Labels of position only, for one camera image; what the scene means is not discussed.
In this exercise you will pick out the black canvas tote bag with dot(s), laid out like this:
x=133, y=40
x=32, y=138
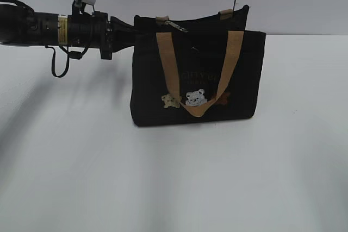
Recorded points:
x=211, y=73

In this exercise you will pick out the silver zipper pull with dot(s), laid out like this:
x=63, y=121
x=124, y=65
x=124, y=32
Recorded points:
x=176, y=26

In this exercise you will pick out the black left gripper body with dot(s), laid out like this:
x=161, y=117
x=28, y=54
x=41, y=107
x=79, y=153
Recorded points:
x=89, y=31

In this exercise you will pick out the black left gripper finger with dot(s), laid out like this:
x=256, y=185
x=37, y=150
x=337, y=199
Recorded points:
x=122, y=35

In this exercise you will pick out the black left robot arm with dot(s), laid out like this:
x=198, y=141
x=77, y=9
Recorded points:
x=20, y=27

